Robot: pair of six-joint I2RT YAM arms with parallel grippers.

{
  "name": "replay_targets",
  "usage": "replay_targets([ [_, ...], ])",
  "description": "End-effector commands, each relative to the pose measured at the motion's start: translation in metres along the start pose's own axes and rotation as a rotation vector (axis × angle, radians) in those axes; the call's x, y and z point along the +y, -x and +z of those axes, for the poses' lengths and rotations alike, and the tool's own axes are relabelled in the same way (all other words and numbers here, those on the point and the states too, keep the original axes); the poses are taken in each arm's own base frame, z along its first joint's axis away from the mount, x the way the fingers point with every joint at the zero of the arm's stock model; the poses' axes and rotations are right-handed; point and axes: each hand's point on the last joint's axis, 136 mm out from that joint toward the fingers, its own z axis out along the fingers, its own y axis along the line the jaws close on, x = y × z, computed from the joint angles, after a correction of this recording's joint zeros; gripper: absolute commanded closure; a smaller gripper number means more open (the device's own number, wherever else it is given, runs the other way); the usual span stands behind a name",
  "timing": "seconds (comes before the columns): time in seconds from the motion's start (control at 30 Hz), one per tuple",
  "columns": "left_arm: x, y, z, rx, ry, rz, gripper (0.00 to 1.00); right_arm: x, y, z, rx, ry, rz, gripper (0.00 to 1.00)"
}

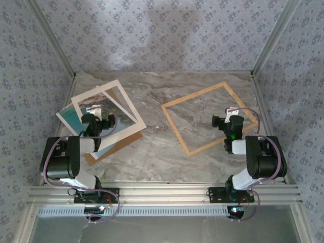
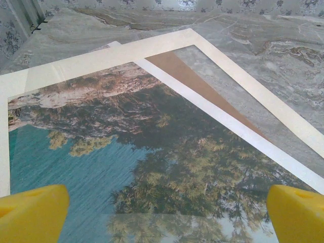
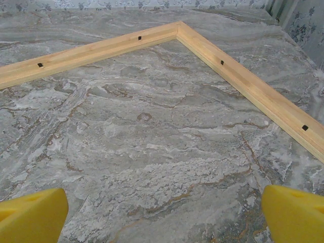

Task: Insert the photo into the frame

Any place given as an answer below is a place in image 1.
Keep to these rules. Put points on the white mat board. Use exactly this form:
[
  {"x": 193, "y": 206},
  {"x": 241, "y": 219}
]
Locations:
[{"x": 127, "y": 101}]

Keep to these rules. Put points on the light wooden picture frame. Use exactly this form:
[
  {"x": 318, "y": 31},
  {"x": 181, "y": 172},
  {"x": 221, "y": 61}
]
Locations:
[{"x": 192, "y": 94}]

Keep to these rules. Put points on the grey metal panel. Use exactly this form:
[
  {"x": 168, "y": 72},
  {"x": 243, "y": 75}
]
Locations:
[{"x": 164, "y": 233}]

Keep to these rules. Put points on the aluminium corner post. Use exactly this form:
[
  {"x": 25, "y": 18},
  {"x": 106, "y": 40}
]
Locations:
[
  {"x": 54, "y": 38},
  {"x": 273, "y": 38}
]

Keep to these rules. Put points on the small circuit board with LED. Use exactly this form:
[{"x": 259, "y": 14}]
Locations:
[
  {"x": 95, "y": 209},
  {"x": 236, "y": 210}
]

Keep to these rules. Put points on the aluminium frame leg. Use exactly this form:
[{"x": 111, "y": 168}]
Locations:
[
  {"x": 301, "y": 222},
  {"x": 25, "y": 222}
]

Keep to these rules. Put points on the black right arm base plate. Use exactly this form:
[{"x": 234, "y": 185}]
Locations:
[{"x": 216, "y": 195}]

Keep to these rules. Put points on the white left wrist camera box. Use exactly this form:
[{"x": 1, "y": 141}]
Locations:
[{"x": 93, "y": 110}]

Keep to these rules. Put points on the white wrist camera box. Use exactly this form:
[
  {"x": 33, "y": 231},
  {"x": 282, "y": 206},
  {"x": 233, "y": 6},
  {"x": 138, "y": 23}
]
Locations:
[
  {"x": 232, "y": 111},
  {"x": 93, "y": 110}
]

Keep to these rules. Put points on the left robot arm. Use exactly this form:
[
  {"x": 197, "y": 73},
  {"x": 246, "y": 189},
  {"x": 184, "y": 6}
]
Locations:
[{"x": 59, "y": 162}]

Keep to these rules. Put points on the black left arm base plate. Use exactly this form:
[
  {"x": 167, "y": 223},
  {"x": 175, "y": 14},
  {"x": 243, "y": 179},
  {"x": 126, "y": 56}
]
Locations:
[{"x": 111, "y": 193}]

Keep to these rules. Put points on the seaside photo print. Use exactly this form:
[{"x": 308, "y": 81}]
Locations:
[{"x": 67, "y": 119}]

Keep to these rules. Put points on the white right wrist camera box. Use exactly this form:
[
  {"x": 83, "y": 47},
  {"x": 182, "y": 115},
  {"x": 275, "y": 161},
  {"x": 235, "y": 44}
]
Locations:
[{"x": 232, "y": 111}]

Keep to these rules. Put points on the aluminium mounting rail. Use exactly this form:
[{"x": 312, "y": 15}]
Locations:
[{"x": 164, "y": 195}]

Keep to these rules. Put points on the brown backing board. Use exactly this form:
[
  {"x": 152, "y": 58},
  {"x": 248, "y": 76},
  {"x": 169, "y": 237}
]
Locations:
[{"x": 121, "y": 146}]

